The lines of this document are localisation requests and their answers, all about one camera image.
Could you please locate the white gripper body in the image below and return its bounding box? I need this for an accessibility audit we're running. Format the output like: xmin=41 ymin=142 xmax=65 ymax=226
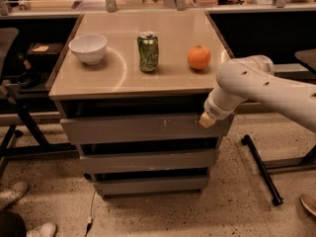
xmin=204 ymin=91 xmax=239 ymax=120

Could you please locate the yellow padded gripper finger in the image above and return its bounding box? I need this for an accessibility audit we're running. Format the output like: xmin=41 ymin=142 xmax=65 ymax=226
xmin=198 ymin=112 xmax=216 ymax=128

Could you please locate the grey top drawer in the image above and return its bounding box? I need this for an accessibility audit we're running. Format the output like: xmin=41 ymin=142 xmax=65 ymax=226
xmin=61 ymin=113 xmax=234 ymax=144

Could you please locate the grey drawer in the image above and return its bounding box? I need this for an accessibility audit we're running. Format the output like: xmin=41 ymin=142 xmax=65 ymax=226
xmin=61 ymin=113 xmax=234 ymax=144
xmin=80 ymin=149 xmax=219 ymax=174
xmin=94 ymin=175 xmax=209 ymax=196

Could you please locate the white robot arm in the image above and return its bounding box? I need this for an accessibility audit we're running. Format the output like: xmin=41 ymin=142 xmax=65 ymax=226
xmin=199 ymin=55 xmax=316 ymax=132

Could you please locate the grey bottom drawer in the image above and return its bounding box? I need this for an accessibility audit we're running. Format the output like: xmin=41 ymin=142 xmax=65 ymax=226
xmin=94 ymin=175 xmax=209 ymax=196

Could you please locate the grey drawer cabinet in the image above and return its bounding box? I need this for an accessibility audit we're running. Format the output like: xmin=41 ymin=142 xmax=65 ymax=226
xmin=49 ymin=11 xmax=232 ymax=184

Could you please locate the grey middle drawer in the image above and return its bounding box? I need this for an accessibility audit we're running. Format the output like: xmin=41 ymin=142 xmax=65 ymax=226
xmin=80 ymin=149 xmax=219 ymax=174

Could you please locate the orange fruit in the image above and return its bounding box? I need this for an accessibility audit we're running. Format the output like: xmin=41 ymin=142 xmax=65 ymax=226
xmin=187 ymin=45 xmax=211 ymax=70

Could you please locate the green soda can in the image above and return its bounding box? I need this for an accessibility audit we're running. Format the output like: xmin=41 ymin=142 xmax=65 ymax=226
xmin=137 ymin=32 xmax=159 ymax=72

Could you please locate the black floor bar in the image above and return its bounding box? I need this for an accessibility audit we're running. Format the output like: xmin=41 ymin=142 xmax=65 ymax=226
xmin=241 ymin=134 xmax=283 ymax=206

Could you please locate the shoe at right edge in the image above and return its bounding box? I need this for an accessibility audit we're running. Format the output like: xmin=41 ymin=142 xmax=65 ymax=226
xmin=300 ymin=194 xmax=316 ymax=216

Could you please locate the white ceramic bowl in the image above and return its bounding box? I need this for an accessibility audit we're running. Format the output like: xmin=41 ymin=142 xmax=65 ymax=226
xmin=68 ymin=34 xmax=108 ymax=64

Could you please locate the white shoe left lower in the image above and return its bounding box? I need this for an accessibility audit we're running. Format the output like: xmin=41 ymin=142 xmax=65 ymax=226
xmin=27 ymin=222 xmax=57 ymax=237

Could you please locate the white shoe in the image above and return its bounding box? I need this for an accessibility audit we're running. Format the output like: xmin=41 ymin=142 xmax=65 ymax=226
xmin=27 ymin=222 xmax=57 ymax=237
xmin=0 ymin=181 xmax=29 ymax=210

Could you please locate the white shoe left upper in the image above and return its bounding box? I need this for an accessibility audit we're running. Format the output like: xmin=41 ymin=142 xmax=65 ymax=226
xmin=0 ymin=181 xmax=29 ymax=210

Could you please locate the dark trouser leg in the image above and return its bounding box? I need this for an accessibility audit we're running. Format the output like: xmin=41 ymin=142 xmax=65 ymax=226
xmin=0 ymin=211 xmax=27 ymax=237

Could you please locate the white floor cable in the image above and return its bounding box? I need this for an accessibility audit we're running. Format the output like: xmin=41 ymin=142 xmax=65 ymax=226
xmin=84 ymin=192 xmax=97 ymax=237

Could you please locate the black chair frame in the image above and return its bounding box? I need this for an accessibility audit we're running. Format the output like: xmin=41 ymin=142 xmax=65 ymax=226
xmin=0 ymin=28 xmax=76 ymax=172

